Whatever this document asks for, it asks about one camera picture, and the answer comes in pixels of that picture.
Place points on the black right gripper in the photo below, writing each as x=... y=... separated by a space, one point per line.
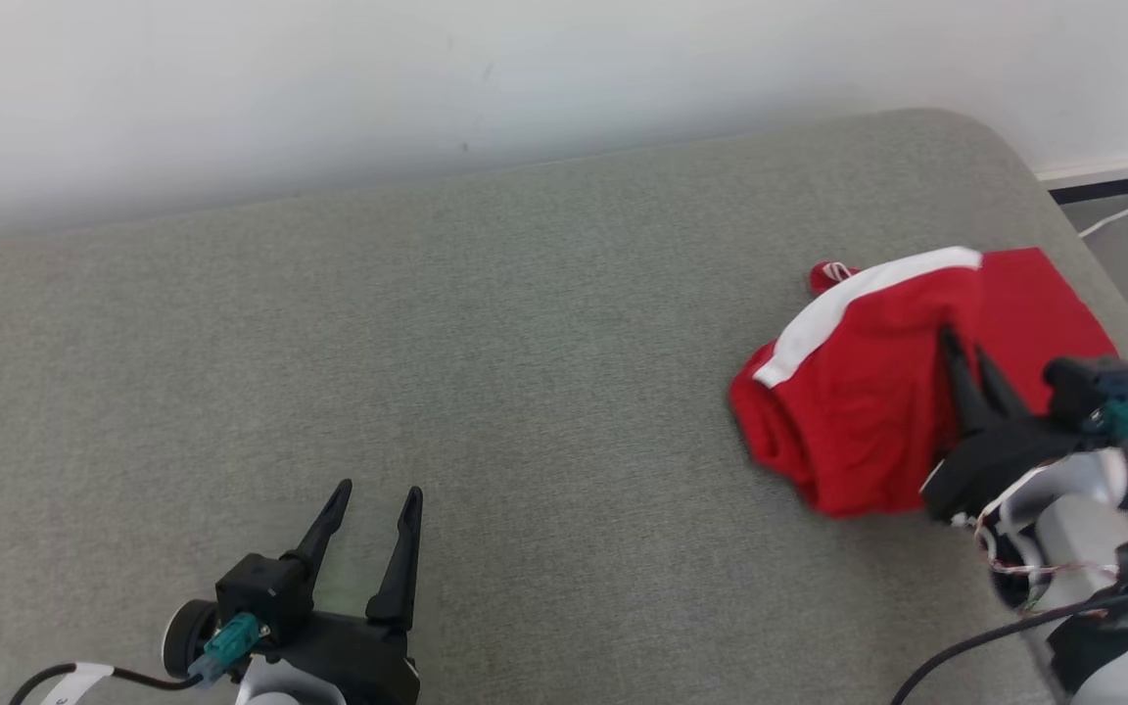
x=995 y=465

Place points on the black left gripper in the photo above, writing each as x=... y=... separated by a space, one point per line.
x=368 y=666

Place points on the red white basketball jersey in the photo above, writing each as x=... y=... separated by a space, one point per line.
x=1034 y=304

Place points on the red shorts with white stripe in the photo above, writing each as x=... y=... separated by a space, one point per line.
x=858 y=411

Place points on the grey fabric sofa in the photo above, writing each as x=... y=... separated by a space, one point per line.
x=427 y=343

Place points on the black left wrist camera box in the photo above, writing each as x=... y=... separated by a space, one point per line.
x=260 y=592

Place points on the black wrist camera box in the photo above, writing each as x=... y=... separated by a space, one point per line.
x=1093 y=387
x=260 y=592

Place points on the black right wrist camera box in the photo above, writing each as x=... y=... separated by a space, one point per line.
x=1093 y=387

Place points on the white wall skirting board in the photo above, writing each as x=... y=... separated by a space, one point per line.
x=1112 y=168

